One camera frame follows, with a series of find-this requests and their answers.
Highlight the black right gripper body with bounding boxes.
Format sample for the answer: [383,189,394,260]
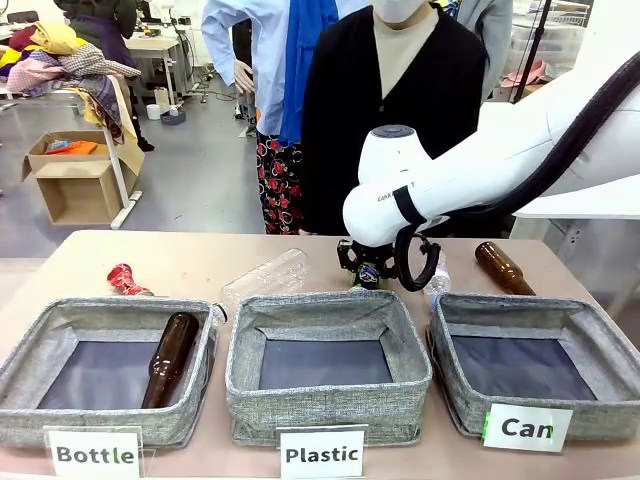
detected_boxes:
[348,239,401,274]

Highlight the blue crushed drink can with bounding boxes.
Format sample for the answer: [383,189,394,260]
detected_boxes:
[357,263,384,290]

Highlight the grey fabric basket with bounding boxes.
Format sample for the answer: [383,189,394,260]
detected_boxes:
[224,288,434,448]
[428,292,640,444]
[0,297,219,449]

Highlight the white Can label sign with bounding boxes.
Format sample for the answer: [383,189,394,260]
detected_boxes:
[481,402,574,455]

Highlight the red crushed drink can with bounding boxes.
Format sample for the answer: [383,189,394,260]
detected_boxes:
[106,263,156,297]

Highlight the small clear plastic bottle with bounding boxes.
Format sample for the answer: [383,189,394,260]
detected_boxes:
[423,249,452,309]

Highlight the large clear plastic bottle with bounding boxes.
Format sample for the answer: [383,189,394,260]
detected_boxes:
[212,248,311,326]

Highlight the brown glass bottle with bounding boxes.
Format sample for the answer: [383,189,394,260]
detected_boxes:
[473,241,537,297]
[141,312,201,410]

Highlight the person in black cardigan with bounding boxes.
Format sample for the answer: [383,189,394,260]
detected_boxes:
[299,0,489,237]

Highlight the white Plastic label sign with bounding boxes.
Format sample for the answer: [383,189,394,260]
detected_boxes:
[277,424,369,480]

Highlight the white side table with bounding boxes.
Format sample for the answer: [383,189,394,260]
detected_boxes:
[509,197,640,321]

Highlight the blue scarf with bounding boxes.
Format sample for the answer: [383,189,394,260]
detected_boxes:
[278,0,346,147]

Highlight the mannequin in light blue shirt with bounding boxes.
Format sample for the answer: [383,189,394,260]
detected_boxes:
[201,0,314,236]

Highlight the pink cloth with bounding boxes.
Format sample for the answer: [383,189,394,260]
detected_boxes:
[502,59,550,94]

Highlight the grey hanging garment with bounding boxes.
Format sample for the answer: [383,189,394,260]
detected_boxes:
[455,0,515,104]

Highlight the black stand pole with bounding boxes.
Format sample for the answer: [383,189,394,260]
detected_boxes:
[513,0,553,104]

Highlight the open cardboard box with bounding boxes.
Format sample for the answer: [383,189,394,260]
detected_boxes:
[21,130,146,226]

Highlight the white desk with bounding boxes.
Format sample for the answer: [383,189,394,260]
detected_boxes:
[124,36,182,107]

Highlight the clear storage bins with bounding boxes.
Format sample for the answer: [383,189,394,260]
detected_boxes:
[537,9,587,79]

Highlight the white Bottle label sign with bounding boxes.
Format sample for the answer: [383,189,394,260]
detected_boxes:
[43,425,144,479]

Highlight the person in dark clothes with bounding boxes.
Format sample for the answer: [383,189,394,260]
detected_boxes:
[52,0,156,153]

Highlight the pile of colourful clothes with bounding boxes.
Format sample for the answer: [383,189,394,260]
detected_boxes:
[0,20,142,141]

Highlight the black corrugated cable hose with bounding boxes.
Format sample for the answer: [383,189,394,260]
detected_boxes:
[393,49,640,294]

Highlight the white table frame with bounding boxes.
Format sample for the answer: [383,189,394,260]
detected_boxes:
[0,74,144,231]

